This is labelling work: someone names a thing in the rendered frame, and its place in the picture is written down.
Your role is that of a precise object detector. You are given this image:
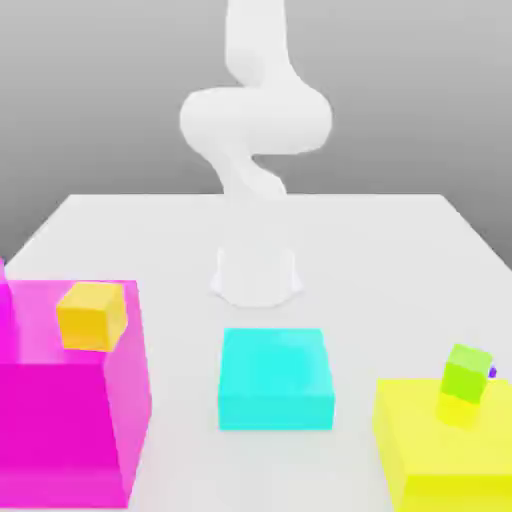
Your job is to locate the small orange cube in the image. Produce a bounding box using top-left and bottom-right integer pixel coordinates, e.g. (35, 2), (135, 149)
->
(55, 281), (129, 354)

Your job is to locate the small green cube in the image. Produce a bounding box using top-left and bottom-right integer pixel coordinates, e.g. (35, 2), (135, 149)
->
(439, 343), (494, 406)

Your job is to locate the large cyan box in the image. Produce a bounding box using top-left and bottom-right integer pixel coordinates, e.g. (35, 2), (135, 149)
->
(217, 327), (336, 432)

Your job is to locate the large magenta box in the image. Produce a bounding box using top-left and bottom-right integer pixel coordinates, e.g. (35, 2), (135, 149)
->
(0, 256), (153, 510)

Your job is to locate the large yellow box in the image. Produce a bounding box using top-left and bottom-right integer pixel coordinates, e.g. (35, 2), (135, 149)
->
(372, 378), (512, 512)

